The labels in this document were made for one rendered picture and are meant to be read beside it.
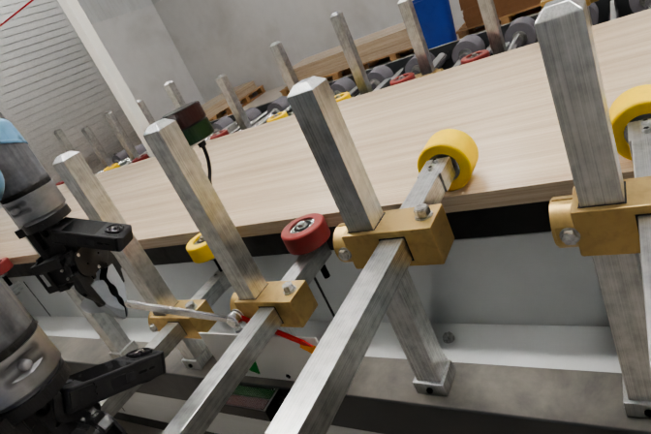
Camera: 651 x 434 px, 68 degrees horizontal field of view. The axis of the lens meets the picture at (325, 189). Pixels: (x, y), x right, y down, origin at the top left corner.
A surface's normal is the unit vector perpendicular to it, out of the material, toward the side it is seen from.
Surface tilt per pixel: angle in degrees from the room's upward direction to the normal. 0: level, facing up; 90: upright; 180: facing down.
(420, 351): 90
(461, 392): 0
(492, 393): 0
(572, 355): 0
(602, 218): 90
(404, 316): 90
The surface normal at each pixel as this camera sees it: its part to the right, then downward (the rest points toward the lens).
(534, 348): -0.40, -0.85
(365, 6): -0.46, 0.51
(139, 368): 0.80, -0.12
